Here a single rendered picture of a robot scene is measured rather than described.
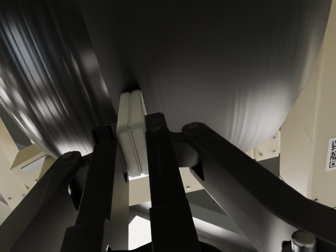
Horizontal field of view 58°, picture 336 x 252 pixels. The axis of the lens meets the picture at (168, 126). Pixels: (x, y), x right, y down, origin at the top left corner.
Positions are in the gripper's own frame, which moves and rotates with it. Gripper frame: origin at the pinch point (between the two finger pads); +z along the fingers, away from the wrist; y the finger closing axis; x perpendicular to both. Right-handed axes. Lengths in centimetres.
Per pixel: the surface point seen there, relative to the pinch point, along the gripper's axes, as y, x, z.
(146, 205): -47, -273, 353
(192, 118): 4.2, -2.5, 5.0
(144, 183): -7, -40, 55
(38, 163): -38, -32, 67
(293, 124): 26.4, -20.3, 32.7
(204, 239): 24, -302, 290
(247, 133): 9.4, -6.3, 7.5
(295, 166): 26, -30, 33
